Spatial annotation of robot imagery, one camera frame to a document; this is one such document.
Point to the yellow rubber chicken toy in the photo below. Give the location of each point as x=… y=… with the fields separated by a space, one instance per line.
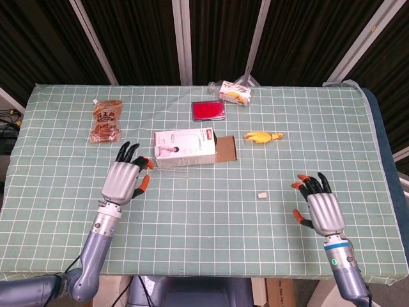
x=260 y=137

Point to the small pale pink block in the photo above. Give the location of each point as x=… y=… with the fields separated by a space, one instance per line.
x=262 y=195

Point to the blue table side padding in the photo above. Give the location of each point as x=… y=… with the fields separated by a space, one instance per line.
x=388 y=160

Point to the white snack packet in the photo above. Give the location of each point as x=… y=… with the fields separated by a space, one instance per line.
x=234 y=94

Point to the dark pleated curtain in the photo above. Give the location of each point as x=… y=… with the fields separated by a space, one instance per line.
x=143 y=38

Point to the brown sauce spout pouch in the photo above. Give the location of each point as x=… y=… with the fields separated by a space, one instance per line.
x=107 y=124

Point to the white frame post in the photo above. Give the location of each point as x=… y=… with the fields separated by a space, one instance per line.
x=11 y=98
x=361 y=41
x=94 y=41
x=257 y=32
x=182 y=41

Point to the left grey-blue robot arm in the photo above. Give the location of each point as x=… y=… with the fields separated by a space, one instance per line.
x=96 y=243

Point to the left five-finger robot hand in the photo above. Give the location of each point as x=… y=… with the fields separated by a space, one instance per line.
x=119 y=182

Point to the white tripod stand base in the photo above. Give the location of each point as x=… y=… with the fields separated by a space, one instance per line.
x=248 y=76

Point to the right five-finger robot hand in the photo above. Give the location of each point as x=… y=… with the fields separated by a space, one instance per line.
x=326 y=212

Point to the clear plastic tube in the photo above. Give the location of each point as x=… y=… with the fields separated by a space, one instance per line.
x=172 y=172

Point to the green checked tablecloth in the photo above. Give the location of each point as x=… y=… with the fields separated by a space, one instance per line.
x=204 y=224

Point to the grey robot torso base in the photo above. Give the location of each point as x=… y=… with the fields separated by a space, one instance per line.
x=191 y=292

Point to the white printed carton box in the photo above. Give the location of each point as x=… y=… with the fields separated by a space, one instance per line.
x=185 y=150

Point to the brown cardboard box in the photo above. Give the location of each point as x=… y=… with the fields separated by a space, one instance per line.
x=281 y=292

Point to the red ink pad case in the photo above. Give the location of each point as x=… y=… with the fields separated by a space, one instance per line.
x=209 y=111

